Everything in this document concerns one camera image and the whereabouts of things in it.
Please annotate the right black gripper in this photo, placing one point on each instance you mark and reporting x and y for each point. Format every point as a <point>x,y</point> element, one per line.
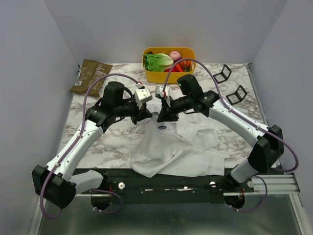
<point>167,110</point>

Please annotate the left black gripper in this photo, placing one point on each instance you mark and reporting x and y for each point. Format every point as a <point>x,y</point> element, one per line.
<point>144,114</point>

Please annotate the white shirt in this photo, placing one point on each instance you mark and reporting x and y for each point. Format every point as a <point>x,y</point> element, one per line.
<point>179,148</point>

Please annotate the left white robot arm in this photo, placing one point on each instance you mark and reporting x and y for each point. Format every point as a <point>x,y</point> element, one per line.
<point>56,181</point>

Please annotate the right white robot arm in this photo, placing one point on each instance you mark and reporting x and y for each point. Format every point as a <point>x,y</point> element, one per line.
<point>265,141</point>

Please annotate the red pepper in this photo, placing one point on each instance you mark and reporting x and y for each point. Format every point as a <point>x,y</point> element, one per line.
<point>177,68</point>

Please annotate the orange carrot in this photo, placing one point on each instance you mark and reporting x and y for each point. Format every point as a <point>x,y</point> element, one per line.
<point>186,65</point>

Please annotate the green lettuce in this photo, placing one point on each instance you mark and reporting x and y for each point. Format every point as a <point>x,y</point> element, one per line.
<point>157,62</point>

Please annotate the red onion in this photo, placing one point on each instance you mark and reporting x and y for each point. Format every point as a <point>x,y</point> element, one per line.
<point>175,55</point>

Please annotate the brown snack bag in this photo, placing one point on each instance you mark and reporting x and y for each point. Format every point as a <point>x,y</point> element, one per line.
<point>90,71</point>

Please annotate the far black folding stand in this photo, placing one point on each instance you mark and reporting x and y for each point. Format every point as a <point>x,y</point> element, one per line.
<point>223,75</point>

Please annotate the black folding stand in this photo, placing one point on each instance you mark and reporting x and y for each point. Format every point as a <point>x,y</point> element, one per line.
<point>238,96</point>
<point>223,75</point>

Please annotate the near black folding stand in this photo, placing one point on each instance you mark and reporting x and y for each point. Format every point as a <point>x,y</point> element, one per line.
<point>238,96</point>

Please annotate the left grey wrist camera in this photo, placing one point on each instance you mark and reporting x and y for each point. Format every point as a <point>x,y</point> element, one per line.
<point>142,95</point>

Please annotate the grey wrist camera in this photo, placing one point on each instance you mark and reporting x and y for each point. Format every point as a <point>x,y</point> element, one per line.
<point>142,95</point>
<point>163,94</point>

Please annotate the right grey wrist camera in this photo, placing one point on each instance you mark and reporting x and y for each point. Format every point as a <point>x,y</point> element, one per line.
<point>163,94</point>

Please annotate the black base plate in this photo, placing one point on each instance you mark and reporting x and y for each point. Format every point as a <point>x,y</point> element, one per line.
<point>126,187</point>

